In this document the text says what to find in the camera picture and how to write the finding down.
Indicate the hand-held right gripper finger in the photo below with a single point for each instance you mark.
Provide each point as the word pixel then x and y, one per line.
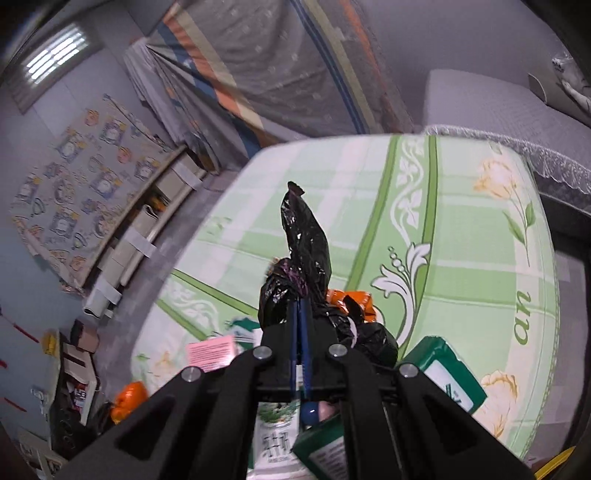
pixel 292 350
pixel 303 350

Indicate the pink tube with blue cap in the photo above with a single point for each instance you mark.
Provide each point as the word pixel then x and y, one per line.
pixel 310 413

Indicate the orange snack wrapper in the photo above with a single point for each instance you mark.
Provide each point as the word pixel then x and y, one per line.
pixel 362 300

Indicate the black plastic bag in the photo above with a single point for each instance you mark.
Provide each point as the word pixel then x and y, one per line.
pixel 309 240

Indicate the white and green packet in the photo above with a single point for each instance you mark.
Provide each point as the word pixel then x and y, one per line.
pixel 242 330

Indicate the pink paper card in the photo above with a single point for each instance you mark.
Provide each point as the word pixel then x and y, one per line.
pixel 210 353

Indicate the small green box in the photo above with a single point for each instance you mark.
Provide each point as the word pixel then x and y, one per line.
pixel 323 443

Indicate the white carton with green print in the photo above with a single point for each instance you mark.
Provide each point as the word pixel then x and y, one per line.
pixel 272 443

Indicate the large green box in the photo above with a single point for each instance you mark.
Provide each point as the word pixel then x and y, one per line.
pixel 438 355

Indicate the orange plastic bag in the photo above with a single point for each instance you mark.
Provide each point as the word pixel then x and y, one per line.
pixel 131 397

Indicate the white low cabinet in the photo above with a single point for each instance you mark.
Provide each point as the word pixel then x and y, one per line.
pixel 138 240

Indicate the brown cardboard box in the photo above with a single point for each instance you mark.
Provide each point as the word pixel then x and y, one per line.
pixel 85 337

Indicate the cartoon printed cloth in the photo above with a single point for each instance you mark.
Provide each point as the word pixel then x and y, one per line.
pixel 78 184

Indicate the yellow plastic basin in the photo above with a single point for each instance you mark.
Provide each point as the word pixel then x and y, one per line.
pixel 554 464

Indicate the striped hanging cloth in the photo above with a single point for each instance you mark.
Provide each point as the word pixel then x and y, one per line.
pixel 286 69

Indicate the grey hanging cloth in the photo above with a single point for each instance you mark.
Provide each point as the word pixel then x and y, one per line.
pixel 157 92

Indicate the window with blinds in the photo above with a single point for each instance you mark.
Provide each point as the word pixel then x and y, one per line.
pixel 55 53

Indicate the white tiger plush toy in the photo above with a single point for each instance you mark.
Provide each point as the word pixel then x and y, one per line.
pixel 570 78

